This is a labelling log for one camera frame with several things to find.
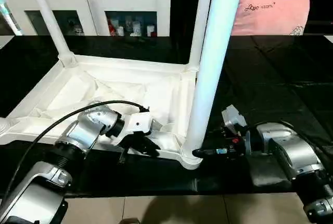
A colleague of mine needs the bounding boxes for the white plastic table leg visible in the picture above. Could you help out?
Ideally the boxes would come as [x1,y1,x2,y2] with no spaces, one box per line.
[185,0,246,162]
[23,0,78,68]
[188,0,215,71]

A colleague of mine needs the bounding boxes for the black work mat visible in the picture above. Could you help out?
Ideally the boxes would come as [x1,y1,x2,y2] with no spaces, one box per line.
[0,32,333,198]

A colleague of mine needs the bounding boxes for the pink printed pillow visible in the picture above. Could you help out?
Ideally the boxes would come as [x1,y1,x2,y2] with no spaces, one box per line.
[230,0,312,37]

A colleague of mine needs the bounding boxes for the black sofa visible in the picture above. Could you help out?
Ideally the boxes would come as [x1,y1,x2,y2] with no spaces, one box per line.
[169,0,333,37]

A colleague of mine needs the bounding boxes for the white glass-door cabinet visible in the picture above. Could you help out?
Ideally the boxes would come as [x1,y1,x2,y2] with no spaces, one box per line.
[0,0,172,37]

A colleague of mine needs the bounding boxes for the light blue pole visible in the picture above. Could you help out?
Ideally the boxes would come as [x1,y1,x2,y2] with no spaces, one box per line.
[0,0,24,36]

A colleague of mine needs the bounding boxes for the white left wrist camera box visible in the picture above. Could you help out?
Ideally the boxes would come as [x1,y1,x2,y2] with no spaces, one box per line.
[113,112,163,144]

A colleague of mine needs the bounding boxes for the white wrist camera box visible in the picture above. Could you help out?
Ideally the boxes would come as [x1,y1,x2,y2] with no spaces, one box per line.
[113,112,163,144]
[221,104,248,129]

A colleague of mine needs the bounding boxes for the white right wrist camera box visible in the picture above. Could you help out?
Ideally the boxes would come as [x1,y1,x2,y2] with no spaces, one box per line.
[221,104,248,129]

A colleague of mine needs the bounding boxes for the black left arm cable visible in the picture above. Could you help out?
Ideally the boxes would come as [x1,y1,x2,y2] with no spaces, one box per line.
[0,100,150,204]

